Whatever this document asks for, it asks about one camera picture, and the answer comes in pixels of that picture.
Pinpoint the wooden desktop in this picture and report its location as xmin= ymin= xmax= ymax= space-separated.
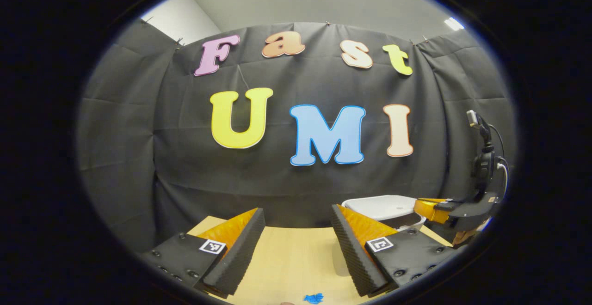
xmin=187 ymin=216 xmax=456 ymax=305

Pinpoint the black backdrop cloth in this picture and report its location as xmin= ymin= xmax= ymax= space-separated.
xmin=76 ymin=21 xmax=516 ymax=255

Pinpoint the white desktop garbage bin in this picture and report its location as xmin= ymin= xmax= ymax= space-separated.
xmin=341 ymin=195 xmax=426 ymax=232

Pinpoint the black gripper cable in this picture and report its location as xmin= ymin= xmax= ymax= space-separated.
xmin=488 ymin=124 xmax=509 ymax=190

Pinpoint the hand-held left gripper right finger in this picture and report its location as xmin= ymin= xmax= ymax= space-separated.
xmin=331 ymin=203 xmax=458 ymax=297

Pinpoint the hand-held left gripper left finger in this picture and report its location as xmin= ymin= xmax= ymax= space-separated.
xmin=141 ymin=207 xmax=266 ymax=299

